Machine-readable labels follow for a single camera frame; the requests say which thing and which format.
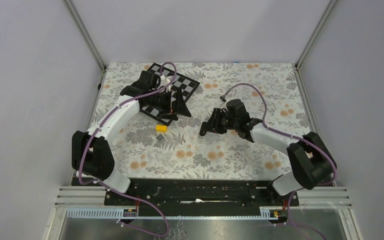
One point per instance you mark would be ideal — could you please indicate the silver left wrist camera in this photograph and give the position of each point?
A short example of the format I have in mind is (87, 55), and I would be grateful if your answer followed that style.
(165, 80)

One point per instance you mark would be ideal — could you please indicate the yellow block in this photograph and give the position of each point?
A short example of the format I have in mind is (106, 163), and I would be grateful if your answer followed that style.
(161, 128)

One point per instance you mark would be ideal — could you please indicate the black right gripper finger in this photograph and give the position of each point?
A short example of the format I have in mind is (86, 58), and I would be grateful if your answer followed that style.
(220, 126)
(212, 124)

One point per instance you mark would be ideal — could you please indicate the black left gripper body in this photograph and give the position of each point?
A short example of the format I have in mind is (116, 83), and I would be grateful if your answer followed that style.
(164, 103)

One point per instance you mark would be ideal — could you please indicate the floral patterned table mat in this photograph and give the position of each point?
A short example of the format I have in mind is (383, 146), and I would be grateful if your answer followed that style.
(268, 90)

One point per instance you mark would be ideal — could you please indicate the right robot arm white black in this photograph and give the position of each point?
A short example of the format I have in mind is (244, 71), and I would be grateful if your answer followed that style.
(309, 158)

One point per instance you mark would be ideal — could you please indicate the small grey square tile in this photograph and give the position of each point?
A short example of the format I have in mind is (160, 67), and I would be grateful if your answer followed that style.
(160, 138)

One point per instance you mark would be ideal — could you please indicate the white slotted cable duct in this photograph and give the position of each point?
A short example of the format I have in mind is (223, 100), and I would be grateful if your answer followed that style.
(124, 213)

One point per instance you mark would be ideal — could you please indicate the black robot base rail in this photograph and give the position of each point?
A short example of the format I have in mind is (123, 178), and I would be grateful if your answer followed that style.
(208, 197)

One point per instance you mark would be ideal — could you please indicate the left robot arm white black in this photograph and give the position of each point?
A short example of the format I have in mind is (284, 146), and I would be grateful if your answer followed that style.
(90, 150)

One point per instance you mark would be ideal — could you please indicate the right aluminium frame post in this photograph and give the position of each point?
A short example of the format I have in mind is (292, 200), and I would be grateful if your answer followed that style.
(315, 33)

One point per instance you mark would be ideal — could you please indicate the left aluminium frame post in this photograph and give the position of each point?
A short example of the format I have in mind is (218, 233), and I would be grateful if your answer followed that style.
(74, 14)

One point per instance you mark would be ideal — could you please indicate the black white checkerboard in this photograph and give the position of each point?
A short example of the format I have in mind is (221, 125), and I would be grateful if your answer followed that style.
(187, 85)

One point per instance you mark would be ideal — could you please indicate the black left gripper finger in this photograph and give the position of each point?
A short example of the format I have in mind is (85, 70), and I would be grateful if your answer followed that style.
(179, 100)
(174, 112)

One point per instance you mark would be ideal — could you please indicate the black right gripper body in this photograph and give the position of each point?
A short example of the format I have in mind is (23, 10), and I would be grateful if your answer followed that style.
(233, 123)

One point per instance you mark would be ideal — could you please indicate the aluminium frame post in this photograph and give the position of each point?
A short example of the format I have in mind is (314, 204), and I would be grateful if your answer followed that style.
(315, 33)
(74, 14)

